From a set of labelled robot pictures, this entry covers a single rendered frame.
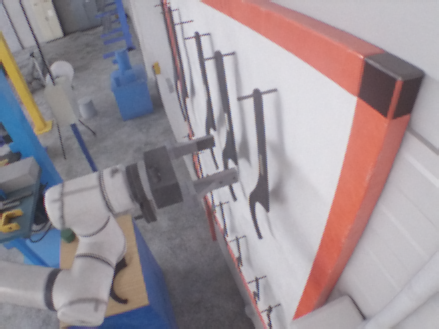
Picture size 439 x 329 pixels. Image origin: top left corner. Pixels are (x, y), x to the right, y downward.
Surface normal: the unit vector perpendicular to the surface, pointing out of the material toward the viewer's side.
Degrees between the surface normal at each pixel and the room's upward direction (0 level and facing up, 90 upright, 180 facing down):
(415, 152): 90
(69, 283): 8
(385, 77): 90
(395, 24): 90
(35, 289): 28
